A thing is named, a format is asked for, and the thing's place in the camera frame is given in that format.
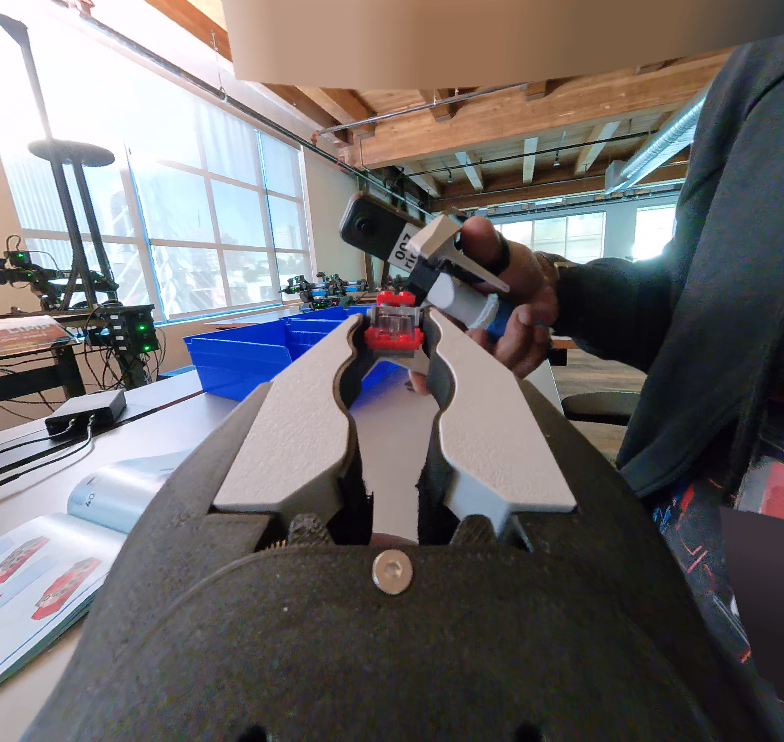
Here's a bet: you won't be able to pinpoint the row of black robot arms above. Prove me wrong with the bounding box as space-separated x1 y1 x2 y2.
278 272 371 314

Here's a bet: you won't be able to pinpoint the large window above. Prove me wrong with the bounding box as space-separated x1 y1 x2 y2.
0 20 314 327

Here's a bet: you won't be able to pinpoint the grey desk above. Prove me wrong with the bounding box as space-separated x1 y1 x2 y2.
0 356 567 688

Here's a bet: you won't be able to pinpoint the black control box green lights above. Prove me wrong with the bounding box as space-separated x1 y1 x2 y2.
86 304 161 357

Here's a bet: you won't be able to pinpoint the person's right forearm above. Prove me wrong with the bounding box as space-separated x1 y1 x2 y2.
548 246 693 375

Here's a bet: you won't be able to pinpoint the black tripod stand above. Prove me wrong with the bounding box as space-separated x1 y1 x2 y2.
0 13 120 327

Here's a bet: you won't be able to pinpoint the red sign placard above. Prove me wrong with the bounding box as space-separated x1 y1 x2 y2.
0 316 79 352

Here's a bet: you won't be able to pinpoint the black table frame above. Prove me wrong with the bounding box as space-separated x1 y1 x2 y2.
0 310 163 403

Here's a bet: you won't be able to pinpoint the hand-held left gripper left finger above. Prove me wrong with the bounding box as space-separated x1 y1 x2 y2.
213 313 366 514

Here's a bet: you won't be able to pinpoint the person's dark jacket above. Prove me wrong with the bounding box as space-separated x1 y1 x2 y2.
615 38 784 501

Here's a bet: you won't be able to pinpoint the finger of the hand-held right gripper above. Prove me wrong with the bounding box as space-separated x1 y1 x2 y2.
406 214 510 295
366 350 431 382

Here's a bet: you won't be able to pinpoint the black cable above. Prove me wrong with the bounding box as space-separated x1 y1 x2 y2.
0 418 97 487

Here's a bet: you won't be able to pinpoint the silver ventilation duct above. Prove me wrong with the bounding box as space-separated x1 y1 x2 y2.
606 90 711 196

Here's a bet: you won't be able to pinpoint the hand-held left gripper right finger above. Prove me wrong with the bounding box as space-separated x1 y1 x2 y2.
423 307 579 542

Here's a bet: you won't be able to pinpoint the pale blue instruction booklet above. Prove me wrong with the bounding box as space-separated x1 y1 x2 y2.
0 448 192 686

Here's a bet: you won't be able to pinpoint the person's right hand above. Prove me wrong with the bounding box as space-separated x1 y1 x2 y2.
409 215 561 397

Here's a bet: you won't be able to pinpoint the red toy brick model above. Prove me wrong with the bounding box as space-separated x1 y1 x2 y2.
365 291 425 354

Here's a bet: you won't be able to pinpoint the blue plastic bin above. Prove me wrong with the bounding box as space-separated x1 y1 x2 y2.
285 313 362 351
300 305 368 323
184 324 423 403

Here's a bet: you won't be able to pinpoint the black hub box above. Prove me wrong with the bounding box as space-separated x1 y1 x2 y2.
45 389 127 438

